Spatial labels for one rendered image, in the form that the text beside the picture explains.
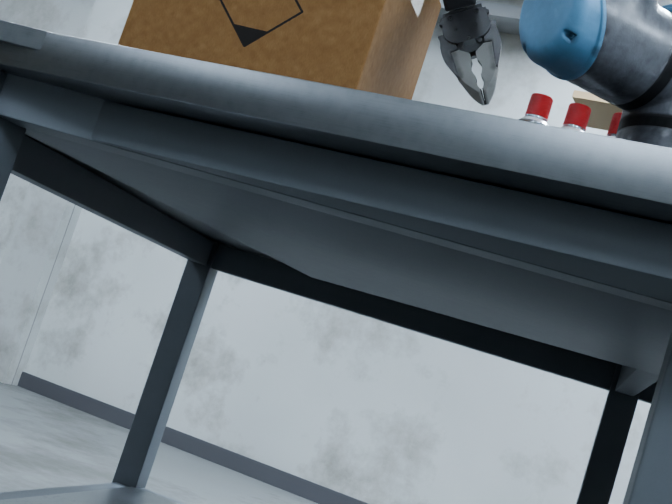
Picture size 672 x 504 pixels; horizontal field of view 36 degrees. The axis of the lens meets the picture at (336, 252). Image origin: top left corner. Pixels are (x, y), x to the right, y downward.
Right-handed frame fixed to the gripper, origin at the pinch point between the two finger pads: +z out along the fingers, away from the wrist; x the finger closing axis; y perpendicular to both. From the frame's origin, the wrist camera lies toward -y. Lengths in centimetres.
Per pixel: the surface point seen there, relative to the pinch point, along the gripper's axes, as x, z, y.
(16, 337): 273, -58, 350
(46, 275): 253, -88, 354
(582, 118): -12.8, 7.5, -0.4
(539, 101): -7.6, 3.6, -1.0
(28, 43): 39, 6, -65
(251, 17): 22.8, -2.3, -41.0
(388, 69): 9.7, 4.8, -32.0
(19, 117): 43, 11, -61
